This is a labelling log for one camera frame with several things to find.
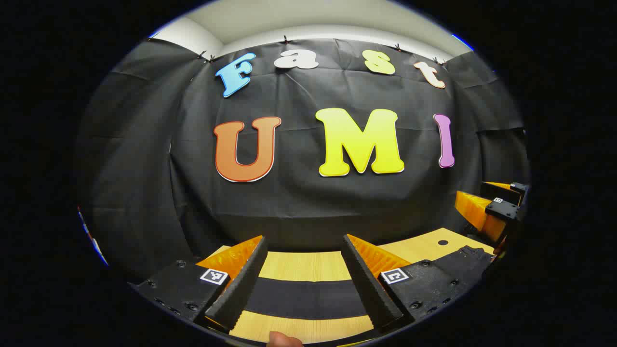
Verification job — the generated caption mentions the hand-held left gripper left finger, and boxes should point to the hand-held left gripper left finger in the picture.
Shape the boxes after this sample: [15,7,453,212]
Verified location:
[133,235,269,333]

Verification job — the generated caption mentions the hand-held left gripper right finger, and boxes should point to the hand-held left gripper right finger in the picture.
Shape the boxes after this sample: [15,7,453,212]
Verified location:
[341,234,472,333]

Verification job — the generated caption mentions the black jeans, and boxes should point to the black jeans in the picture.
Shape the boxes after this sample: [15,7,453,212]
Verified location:
[243,245,496,320]

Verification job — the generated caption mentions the black backdrop cloth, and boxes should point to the black backdrop cloth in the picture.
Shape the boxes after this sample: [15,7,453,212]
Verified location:
[77,38,531,282]

